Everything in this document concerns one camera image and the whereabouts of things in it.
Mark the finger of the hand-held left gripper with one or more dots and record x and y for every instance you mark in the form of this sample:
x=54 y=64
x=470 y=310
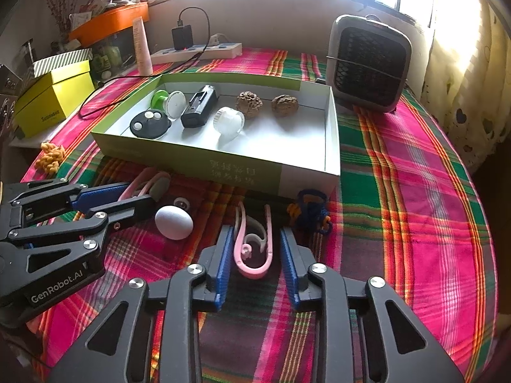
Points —
x=131 y=206
x=99 y=197

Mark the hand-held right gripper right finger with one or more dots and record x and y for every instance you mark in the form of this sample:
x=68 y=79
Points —
x=289 y=267

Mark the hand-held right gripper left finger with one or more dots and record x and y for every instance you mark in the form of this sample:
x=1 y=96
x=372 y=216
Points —
x=221 y=263

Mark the pink plastic clip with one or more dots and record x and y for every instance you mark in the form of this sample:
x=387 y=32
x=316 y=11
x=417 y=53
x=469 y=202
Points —
x=157 y=175
x=251 y=273

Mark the black disc with white buttons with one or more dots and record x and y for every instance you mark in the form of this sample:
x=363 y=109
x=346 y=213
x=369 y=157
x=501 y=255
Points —
x=153 y=129

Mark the black rectangular device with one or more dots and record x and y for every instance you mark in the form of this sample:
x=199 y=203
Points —
x=195 y=115

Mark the green and white cardboard box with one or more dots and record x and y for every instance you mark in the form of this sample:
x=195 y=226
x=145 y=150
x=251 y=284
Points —
x=279 y=147

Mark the small white jar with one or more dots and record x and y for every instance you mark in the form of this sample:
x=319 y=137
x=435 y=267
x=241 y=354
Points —
x=227 y=121

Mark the brown walnut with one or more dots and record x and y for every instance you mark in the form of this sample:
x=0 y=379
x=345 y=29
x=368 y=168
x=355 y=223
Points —
x=246 y=104
x=283 y=105

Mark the white egg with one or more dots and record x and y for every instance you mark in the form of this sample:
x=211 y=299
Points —
x=173 y=223

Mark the blue and orange knitted piece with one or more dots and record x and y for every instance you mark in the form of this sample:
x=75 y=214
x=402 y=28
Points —
x=311 y=211

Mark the yellow knitted piece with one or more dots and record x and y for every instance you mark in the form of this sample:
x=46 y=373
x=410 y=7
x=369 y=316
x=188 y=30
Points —
x=50 y=157

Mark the white side shelf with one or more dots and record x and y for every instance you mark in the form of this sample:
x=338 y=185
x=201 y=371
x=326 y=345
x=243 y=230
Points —
x=24 y=139

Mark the yellow box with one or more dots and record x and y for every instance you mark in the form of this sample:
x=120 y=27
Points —
x=60 y=95

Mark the green and white thread spool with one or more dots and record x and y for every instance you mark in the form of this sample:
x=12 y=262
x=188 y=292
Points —
x=159 y=99

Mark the pink green plaid blanket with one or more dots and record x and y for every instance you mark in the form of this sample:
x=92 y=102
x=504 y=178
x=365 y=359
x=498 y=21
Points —
x=399 y=207

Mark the clear glass container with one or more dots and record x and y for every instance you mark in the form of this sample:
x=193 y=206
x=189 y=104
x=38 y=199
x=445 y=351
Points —
x=106 y=58

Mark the striped box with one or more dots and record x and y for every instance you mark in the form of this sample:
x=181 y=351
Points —
x=60 y=60

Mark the silver patterned box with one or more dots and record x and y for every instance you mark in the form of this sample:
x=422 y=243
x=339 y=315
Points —
x=10 y=79

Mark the cream tube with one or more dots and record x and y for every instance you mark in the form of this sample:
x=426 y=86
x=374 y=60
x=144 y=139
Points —
x=142 y=48

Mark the orange box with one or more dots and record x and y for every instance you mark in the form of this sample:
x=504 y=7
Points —
x=111 y=20

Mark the white power strip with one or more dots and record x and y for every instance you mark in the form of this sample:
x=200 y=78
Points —
x=223 y=50

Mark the paper card stack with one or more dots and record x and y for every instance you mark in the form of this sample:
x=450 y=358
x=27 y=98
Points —
x=86 y=12

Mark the white plug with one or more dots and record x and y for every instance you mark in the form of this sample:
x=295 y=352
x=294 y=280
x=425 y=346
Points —
x=215 y=40

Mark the dried flower twigs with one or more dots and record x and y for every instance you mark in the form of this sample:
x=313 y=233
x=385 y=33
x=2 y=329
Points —
x=58 y=8

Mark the white and black heater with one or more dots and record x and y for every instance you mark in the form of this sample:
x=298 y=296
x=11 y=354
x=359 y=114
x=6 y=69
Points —
x=367 y=64

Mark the cream heart print curtain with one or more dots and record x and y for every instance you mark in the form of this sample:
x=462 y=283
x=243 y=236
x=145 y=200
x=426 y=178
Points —
x=471 y=68

